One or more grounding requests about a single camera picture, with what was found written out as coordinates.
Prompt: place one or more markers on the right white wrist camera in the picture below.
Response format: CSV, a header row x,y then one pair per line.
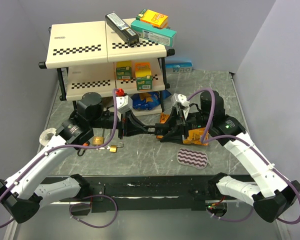
x,y
181,103

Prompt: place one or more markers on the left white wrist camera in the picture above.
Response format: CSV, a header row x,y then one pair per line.
x,y
124,103

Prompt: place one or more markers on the teal toothpaste box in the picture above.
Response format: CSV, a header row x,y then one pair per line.
x,y
163,36

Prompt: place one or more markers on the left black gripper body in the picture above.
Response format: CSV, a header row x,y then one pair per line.
x,y
120,125

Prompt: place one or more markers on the blue chip bag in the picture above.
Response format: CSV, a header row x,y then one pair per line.
x,y
147,101

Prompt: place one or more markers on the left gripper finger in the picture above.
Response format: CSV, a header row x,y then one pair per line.
x,y
135,121
134,132

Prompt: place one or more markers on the orange kettle chip bag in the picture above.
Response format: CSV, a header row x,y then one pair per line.
x,y
194,135

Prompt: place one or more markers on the large brass long-shackle padlock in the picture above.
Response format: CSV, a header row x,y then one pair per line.
x,y
98,139

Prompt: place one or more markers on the orange yellow snack box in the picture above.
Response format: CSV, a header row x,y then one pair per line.
x,y
156,19

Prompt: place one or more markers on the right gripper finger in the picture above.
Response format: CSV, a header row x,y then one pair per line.
x,y
173,120
174,136

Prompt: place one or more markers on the black Kaijing padlock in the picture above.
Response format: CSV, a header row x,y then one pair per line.
x,y
160,129

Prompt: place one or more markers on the black key bunch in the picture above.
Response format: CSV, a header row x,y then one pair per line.
x,y
150,129

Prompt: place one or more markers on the green yellow box left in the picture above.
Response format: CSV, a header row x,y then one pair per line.
x,y
123,70

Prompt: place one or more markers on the long black box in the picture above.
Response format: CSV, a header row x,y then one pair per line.
x,y
121,28

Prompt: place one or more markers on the clear tape roll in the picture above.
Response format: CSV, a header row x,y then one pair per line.
x,y
47,135

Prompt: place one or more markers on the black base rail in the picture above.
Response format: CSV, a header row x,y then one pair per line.
x,y
154,192

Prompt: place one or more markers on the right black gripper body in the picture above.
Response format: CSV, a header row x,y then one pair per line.
x,y
181,122

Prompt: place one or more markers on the green yellow box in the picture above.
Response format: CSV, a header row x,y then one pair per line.
x,y
123,70
143,76

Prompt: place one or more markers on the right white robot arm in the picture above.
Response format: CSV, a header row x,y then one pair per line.
x,y
272,196

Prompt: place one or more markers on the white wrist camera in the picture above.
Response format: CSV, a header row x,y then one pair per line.
x,y
124,103
181,103

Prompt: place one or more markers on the purple wavy sponge pad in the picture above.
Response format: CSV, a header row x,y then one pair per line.
x,y
192,158

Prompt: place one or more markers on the orange black padlock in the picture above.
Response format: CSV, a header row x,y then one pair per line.
x,y
81,151

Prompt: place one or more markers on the blue white toothpaste box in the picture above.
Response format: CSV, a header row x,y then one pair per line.
x,y
179,67

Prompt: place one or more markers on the small brass padlock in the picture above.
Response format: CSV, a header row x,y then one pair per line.
x,y
113,148

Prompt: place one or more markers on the green yellow box right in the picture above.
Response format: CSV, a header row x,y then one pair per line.
x,y
143,76

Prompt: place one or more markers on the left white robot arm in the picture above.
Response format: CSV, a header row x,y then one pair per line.
x,y
23,193

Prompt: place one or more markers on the beige checkered three-tier shelf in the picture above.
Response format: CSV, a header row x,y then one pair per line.
x,y
85,55

